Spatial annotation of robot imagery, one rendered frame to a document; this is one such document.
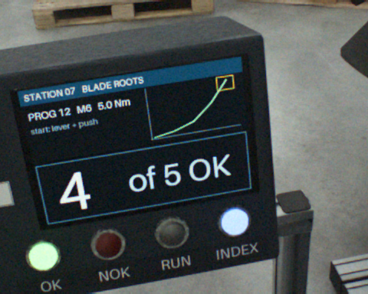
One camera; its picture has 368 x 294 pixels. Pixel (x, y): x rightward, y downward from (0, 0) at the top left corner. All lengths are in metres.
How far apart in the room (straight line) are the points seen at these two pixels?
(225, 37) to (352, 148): 2.03
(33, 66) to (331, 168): 1.98
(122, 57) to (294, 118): 2.21
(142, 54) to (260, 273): 1.54
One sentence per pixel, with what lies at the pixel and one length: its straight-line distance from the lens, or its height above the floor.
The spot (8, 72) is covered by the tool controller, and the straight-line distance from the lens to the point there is 0.40.
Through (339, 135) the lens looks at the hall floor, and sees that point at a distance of 2.49.
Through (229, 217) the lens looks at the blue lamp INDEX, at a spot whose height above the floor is 1.12.
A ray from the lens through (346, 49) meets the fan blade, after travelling 1.04.
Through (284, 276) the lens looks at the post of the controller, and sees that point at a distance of 0.60.
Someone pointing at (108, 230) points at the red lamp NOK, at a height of 1.13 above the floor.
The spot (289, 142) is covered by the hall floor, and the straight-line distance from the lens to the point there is 2.42.
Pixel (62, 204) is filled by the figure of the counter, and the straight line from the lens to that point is 0.42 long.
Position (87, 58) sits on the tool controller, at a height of 1.25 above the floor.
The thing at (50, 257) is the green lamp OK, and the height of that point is 1.12.
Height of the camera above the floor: 1.43
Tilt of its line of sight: 32 degrees down
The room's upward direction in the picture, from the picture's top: 6 degrees counter-clockwise
